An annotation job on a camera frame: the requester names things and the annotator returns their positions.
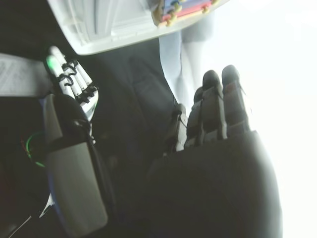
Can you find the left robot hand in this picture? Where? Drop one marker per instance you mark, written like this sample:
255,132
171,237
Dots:
210,186

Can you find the rainbow toy xylophone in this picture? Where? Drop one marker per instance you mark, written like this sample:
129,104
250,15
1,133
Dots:
183,10

